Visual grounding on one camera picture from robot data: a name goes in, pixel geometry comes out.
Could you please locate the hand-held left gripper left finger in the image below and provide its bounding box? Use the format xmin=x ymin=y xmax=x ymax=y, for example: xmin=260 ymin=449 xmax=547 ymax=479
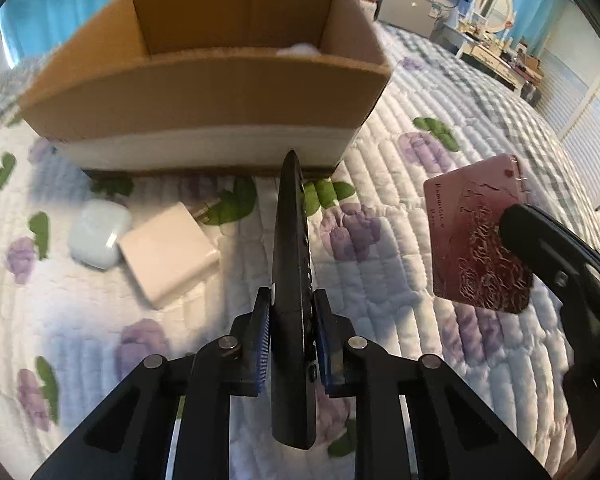
xmin=31 ymin=287 xmax=272 ymax=480

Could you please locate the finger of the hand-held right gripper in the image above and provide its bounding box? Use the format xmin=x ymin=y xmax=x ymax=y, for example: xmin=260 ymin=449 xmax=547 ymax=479
xmin=498 ymin=203 xmax=600 ymax=321

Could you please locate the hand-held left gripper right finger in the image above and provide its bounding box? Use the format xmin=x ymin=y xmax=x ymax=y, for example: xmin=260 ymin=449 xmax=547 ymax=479
xmin=313 ymin=289 xmax=551 ymax=480

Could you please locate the black remote control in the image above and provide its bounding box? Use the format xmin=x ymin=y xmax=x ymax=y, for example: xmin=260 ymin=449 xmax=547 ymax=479
xmin=270 ymin=150 xmax=318 ymax=450

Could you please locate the pink embossed box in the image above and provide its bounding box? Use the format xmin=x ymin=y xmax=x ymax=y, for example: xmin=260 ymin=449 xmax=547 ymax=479
xmin=423 ymin=154 xmax=535 ymax=314

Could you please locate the cardboard box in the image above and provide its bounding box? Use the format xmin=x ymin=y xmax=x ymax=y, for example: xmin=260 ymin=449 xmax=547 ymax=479
xmin=18 ymin=0 xmax=394 ymax=179

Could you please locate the white power adapter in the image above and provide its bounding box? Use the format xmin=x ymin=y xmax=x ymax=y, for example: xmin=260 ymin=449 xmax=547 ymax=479
xmin=117 ymin=197 xmax=229 ymax=311

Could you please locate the floral quilted blanket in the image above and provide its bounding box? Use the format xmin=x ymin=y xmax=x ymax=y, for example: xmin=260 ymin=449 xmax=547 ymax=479
xmin=0 ymin=25 xmax=600 ymax=480

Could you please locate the white dressing table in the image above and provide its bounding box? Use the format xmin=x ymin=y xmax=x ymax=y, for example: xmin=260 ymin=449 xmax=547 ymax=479
xmin=455 ymin=16 xmax=544 ymax=92

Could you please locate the white earbuds case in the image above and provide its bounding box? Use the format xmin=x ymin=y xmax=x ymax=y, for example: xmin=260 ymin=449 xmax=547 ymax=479
xmin=68 ymin=199 xmax=133 ymax=271

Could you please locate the oval vanity mirror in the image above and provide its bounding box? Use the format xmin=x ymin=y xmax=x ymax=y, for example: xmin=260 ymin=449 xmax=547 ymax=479
xmin=473 ymin=0 xmax=516 ymax=28

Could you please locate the grey cabinet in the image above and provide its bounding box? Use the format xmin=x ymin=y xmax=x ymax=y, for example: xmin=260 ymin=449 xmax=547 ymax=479
xmin=376 ymin=0 xmax=448 ymax=38

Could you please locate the white object in box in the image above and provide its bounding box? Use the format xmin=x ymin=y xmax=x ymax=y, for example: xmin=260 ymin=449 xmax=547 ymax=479
xmin=276 ymin=43 xmax=323 ymax=58

